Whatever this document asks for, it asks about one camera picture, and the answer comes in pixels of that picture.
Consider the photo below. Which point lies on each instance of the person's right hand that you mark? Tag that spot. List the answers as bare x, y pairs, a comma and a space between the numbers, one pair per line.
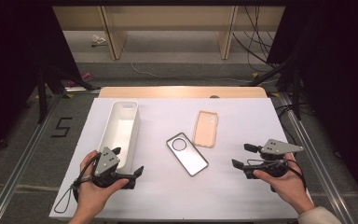
289, 186

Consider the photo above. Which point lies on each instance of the clear phone case black rim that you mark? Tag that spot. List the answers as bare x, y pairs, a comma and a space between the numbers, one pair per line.
189, 158

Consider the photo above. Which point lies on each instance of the crumpled white paper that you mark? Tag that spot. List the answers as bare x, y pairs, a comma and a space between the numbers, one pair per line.
98, 40

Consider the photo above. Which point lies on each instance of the white plastic storage box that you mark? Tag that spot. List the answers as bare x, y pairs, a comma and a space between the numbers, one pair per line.
121, 130

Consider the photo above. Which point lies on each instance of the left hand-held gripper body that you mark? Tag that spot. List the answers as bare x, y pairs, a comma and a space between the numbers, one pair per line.
107, 161

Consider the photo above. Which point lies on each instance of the dark round table grommet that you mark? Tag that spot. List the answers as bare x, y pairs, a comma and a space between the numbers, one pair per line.
214, 96

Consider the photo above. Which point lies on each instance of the aluminium floor rail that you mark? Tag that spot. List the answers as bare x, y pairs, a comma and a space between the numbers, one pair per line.
21, 174
317, 158

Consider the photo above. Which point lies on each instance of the black curtain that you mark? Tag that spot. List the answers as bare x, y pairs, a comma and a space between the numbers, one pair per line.
9, 62
345, 77

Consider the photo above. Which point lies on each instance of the person's left hand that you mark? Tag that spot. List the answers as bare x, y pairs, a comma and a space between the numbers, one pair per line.
93, 196

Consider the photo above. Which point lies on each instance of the light wooden shelf unit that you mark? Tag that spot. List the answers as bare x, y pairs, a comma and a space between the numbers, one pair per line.
167, 18

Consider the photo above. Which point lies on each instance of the peach phone case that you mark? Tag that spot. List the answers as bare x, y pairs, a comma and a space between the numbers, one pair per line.
205, 129

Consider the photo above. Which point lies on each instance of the black metal stand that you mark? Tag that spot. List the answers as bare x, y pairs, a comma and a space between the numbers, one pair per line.
42, 93
296, 93

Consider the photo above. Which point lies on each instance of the white table mat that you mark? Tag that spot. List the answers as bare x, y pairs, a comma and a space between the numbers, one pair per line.
167, 193

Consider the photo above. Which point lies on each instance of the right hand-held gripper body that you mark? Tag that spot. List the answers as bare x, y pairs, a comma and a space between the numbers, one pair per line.
276, 147

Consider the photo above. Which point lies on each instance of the pink object on floor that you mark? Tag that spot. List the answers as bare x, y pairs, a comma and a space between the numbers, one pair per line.
87, 76

